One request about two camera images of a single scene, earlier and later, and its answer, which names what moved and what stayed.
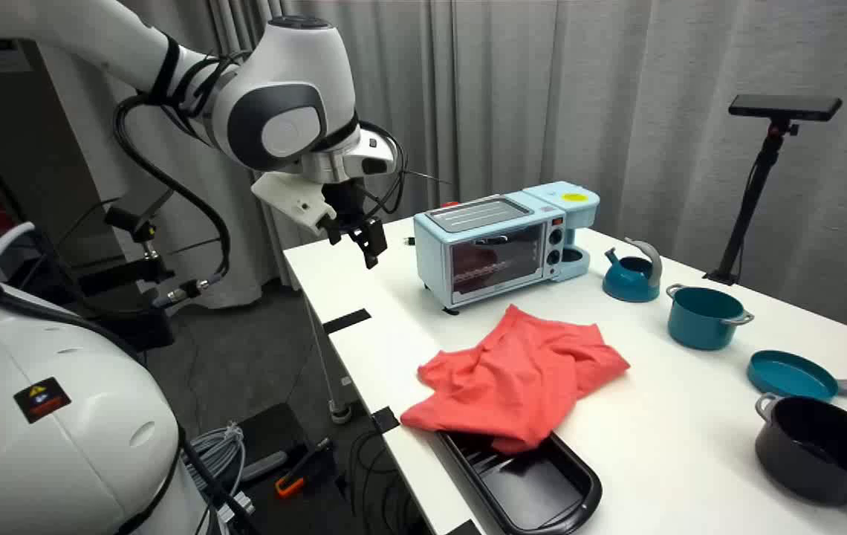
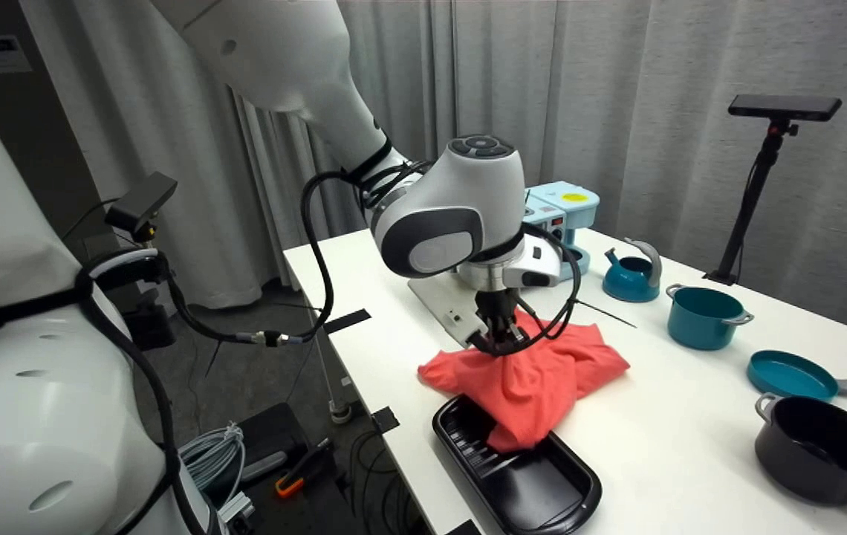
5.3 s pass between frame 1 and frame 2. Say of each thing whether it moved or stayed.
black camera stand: stayed
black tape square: stayed
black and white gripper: moved
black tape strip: stayed
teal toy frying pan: stayed
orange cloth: moved
